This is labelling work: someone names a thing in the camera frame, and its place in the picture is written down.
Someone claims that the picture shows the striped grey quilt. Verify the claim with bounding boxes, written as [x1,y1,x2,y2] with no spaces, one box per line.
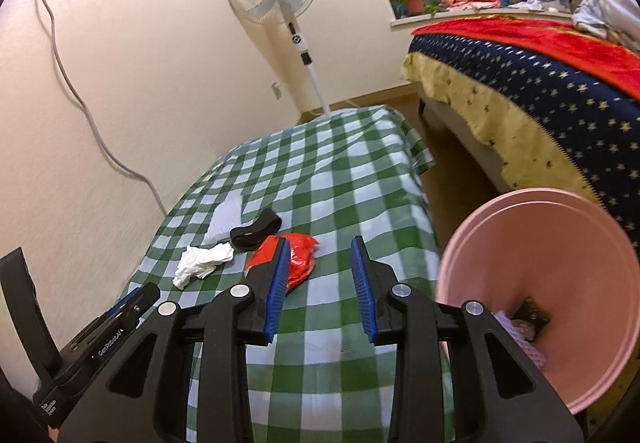
[572,0,640,54]

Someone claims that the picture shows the green white checkered tablecloth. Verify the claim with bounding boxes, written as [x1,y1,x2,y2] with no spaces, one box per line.
[130,106,439,442]

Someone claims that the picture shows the white tissue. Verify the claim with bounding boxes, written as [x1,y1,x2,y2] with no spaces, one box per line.
[172,243,234,290]

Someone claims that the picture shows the black fabric band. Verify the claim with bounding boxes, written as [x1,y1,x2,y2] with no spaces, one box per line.
[230,208,282,252]

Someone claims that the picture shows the red wrapper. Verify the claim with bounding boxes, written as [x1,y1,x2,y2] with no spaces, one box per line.
[245,233,319,293]

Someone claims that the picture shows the white foam net pad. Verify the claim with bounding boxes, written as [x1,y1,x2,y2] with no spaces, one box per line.
[203,193,242,245]

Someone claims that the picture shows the fan wall plug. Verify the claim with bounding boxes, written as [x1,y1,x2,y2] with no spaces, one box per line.
[271,82,292,100]

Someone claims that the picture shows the leopard pattern wrapper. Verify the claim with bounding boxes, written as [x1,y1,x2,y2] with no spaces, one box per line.
[511,297,550,342]

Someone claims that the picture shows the red blanket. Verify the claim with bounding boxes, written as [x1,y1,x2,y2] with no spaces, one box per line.
[412,15,640,99]

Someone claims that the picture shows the navy star bed cover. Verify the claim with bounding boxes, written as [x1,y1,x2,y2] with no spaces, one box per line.
[402,34,639,245]

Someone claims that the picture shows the pink plastic trash bin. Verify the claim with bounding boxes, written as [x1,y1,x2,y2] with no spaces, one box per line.
[436,188,639,414]

